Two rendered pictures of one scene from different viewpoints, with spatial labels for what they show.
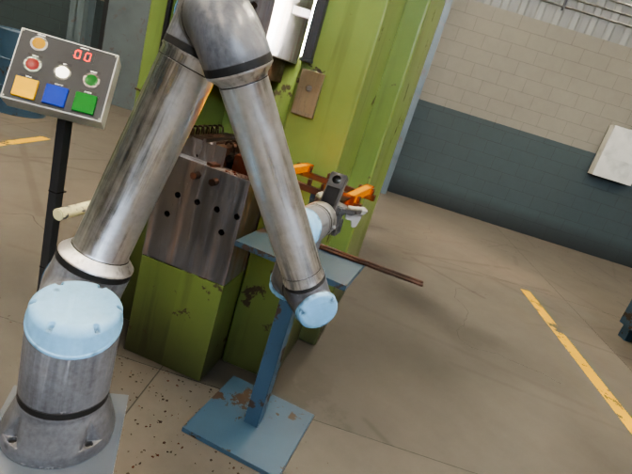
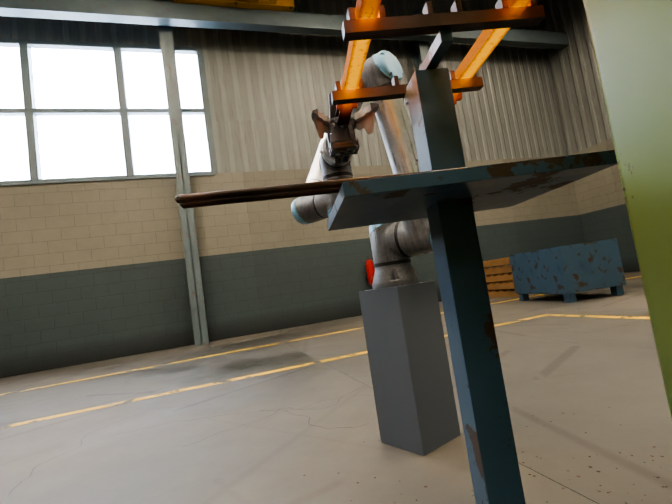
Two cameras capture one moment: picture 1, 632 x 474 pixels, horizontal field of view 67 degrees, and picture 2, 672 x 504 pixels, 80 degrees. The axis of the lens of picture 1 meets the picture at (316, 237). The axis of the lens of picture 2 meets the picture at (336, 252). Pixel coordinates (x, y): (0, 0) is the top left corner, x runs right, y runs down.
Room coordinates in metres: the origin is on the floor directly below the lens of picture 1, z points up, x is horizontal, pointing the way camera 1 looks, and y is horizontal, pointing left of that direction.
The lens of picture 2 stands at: (2.15, -0.41, 0.63)
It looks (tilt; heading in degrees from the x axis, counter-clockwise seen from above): 5 degrees up; 160
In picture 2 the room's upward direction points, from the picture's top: 8 degrees counter-clockwise
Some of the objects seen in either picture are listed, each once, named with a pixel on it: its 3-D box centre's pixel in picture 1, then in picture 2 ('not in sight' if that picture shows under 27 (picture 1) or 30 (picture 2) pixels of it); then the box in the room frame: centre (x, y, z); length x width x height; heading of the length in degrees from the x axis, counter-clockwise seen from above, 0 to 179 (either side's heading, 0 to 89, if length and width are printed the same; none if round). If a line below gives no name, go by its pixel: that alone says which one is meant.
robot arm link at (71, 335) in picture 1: (71, 340); (390, 239); (0.71, 0.36, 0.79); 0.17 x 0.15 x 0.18; 27
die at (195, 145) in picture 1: (225, 146); not in sight; (2.03, 0.49, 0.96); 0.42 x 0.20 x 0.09; 170
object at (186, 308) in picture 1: (202, 295); not in sight; (2.03, 0.43, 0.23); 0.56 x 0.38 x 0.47; 170
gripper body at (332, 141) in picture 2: (326, 216); (341, 139); (1.23, -0.01, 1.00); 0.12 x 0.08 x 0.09; 166
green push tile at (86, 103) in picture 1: (85, 103); not in sight; (1.74, 0.96, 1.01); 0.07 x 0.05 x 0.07; 105
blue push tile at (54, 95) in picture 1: (55, 96); not in sight; (1.71, 1.06, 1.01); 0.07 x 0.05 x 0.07; 105
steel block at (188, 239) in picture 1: (224, 206); not in sight; (2.03, 0.43, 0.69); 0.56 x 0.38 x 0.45; 170
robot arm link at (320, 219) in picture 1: (306, 227); (335, 159); (1.06, 0.03, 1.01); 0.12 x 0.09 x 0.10; 166
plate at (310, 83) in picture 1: (308, 93); not in sight; (1.90, 0.19, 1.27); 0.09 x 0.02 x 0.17; 80
